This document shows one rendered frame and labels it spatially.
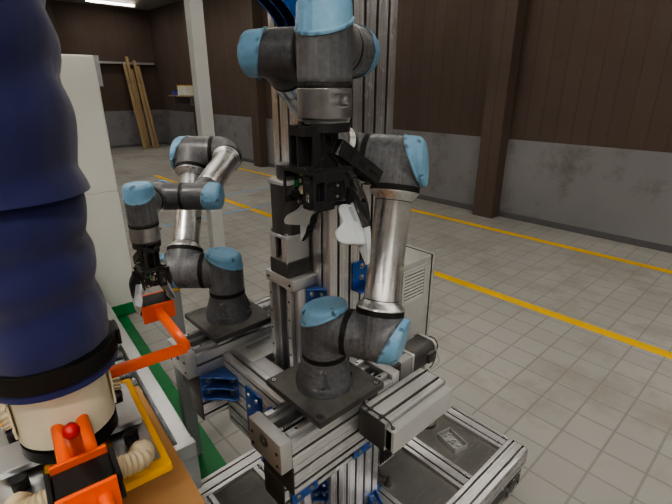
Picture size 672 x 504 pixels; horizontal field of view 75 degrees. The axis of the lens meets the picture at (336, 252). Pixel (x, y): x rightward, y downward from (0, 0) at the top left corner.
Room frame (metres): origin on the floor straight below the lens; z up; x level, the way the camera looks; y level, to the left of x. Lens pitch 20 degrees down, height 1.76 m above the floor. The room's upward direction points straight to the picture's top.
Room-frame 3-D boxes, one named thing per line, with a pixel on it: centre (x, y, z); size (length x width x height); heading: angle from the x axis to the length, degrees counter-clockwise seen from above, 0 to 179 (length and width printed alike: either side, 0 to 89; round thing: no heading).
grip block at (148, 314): (1.11, 0.51, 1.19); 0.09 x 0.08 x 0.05; 127
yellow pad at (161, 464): (0.77, 0.46, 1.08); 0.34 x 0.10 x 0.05; 37
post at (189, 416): (1.76, 0.73, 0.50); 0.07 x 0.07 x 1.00; 38
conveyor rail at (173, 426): (2.13, 1.23, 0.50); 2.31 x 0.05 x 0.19; 38
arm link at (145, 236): (1.09, 0.50, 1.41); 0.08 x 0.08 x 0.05
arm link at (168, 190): (1.19, 0.48, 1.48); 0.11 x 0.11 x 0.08; 0
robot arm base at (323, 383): (0.97, 0.03, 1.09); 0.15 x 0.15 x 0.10
